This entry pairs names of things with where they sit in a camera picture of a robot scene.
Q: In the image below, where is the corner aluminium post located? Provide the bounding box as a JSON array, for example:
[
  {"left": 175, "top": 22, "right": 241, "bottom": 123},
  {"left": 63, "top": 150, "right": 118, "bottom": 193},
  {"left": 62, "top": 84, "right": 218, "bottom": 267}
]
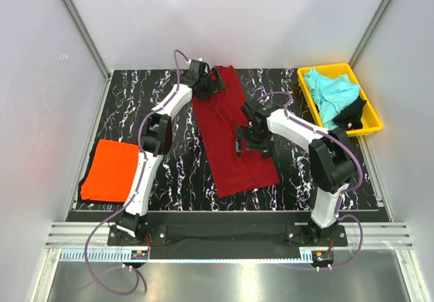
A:
[
  {"left": 61, "top": 0, "right": 111, "bottom": 81},
  {"left": 349, "top": 0, "right": 393, "bottom": 68}
]

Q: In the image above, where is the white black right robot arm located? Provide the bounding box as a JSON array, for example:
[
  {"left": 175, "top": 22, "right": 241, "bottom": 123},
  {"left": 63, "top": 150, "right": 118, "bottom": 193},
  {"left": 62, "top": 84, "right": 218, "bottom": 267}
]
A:
[{"left": 235, "top": 103, "right": 362, "bottom": 247}]

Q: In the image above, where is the yellow plastic bin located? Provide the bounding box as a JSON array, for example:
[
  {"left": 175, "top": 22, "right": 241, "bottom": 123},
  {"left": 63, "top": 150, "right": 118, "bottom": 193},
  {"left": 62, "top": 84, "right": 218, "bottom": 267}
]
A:
[{"left": 296, "top": 62, "right": 384, "bottom": 141}]

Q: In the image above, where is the black t shirt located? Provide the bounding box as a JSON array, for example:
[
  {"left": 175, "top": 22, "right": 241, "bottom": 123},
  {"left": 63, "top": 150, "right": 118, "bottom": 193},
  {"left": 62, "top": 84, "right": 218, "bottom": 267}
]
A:
[{"left": 333, "top": 96, "right": 367, "bottom": 131}]

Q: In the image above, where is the folded orange t shirt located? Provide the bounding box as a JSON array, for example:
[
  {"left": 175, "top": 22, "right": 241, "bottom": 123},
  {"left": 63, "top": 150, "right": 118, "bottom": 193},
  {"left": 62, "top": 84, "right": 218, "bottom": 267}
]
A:
[{"left": 79, "top": 139, "right": 140, "bottom": 203}]

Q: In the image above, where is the orange connector box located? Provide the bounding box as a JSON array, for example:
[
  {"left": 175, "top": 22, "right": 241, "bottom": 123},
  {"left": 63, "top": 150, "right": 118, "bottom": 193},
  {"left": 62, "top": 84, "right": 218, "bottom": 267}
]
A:
[
  {"left": 130, "top": 247, "right": 150, "bottom": 261},
  {"left": 313, "top": 250, "right": 334, "bottom": 267}
]

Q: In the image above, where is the left orange connector box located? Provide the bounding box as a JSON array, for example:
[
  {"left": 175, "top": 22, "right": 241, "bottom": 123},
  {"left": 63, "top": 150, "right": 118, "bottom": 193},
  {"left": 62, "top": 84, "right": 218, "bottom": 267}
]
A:
[{"left": 130, "top": 247, "right": 150, "bottom": 261}]

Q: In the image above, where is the right corner aluminium post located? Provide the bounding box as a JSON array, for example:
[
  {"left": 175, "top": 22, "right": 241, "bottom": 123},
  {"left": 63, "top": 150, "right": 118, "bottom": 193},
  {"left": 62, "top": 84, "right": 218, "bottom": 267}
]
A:
[{"left": 349, "top": 0, "right": 393, "bottom": 68}]

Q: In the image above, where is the aluminium frame rail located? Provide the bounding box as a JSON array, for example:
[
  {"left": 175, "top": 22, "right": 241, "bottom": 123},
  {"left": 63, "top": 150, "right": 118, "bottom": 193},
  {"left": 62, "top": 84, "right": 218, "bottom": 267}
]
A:
[{"left": 46, "top": 222, "right": 412, "bottom": 250}]

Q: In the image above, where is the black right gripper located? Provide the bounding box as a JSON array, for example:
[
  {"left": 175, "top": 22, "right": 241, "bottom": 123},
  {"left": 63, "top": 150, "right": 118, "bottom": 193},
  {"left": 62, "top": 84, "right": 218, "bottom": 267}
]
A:
[{"left": 235, "top": 125, "right": 275, "bottom": 162}]

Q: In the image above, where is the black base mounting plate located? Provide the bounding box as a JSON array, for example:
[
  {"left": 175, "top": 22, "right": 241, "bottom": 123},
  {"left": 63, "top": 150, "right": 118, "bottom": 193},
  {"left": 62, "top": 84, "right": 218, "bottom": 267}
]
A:
[{"left": 66, "top": 210, "right": 389, "bottom": 261}]

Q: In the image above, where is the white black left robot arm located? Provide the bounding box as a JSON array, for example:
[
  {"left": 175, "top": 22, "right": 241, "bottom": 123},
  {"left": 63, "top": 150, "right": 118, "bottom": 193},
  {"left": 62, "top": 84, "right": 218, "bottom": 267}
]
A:
[{"left": 115, "top": 60, "right": 226, "bottom": 245}]

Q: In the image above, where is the right orange connector box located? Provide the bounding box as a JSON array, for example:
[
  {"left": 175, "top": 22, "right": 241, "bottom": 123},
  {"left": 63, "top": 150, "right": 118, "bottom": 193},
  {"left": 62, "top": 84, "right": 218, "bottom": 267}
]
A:
[{"left": 313, "top": 250, "right": 334, "bottom": 267}]

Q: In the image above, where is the dark red polo shirt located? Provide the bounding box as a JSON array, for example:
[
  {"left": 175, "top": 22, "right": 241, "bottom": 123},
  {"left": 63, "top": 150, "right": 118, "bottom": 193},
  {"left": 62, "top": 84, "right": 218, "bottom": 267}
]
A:
[{"left": 192, "top": 66, "right": 279, "bottom": 198}]

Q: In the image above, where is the left corner aluminium post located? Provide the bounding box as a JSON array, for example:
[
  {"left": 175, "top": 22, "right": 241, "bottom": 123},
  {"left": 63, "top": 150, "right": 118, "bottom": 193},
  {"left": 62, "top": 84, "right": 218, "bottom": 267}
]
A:
[{"left": 61, "top": 0, "right": 111, "bottom": 81}]

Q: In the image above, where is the turquoise t shirt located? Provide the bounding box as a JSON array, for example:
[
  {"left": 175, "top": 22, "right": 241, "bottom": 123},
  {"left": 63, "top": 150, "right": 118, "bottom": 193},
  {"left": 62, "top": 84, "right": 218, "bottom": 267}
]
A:
[{"left": 303, "top": 68, "right": 360, "bottom": 130}]

